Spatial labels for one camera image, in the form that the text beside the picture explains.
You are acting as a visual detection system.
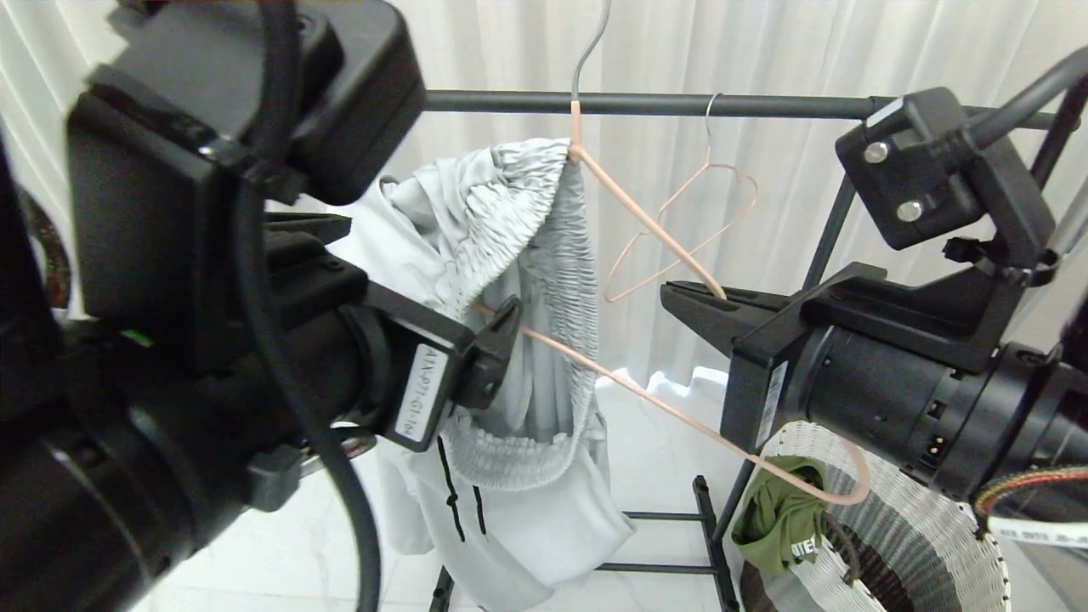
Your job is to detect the black cable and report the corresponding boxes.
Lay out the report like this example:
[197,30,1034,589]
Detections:
[234,0,383,612]
[969,47,1088,150]

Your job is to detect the pale grey shorts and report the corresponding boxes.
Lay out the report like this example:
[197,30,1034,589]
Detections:
[327,138,638,612]

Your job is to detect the green garment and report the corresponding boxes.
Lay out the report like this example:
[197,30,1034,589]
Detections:
[731,456,830,577]

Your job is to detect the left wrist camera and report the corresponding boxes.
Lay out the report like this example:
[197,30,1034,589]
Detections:
[66,0,428,345]

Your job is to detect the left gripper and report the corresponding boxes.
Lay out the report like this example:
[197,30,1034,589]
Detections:
[161,283,479,511]

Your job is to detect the pink clothes hanger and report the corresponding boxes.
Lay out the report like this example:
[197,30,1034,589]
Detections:
[472,0,873,507]
[605,93,760,304]

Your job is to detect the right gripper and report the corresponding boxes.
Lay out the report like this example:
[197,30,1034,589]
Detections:
[720,323,1021,504]

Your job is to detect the black clothes rack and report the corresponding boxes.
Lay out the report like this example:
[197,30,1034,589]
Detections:
[423,81,1088,612]

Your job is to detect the white laundry basket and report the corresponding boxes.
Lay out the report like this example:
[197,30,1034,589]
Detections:
[739,421,1012,612]

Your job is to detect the white curtain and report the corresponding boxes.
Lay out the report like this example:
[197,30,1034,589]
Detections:
[0,0,1088,402]

